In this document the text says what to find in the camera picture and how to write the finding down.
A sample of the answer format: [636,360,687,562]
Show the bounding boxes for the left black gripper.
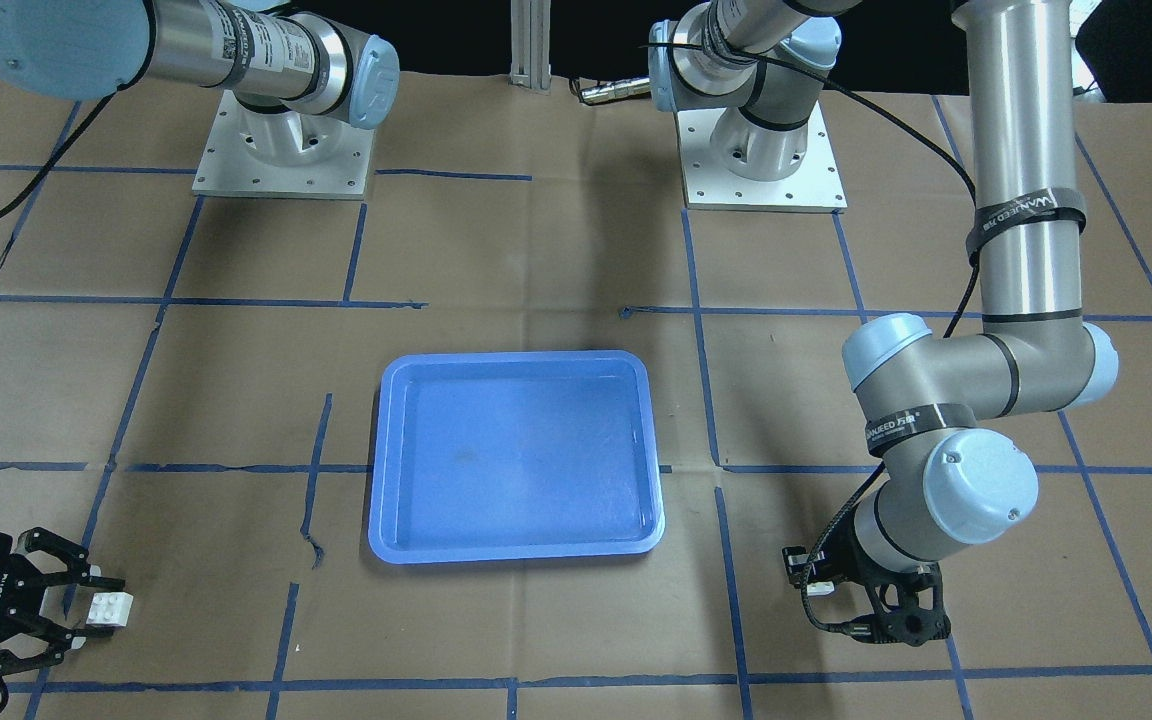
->
[781,539,952,646]

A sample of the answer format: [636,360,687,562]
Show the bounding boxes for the white block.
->
[83,591,134,630]

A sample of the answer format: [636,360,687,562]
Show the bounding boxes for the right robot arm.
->
[0,1,401,685]

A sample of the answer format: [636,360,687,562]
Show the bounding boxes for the blue plastic tray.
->
[367,350,666,564]

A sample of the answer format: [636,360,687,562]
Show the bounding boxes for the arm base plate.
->
[192,90,376,200]
[675,103,849,214]

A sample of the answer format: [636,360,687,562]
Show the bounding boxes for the aluminium frame post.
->
[508,0,552,94]

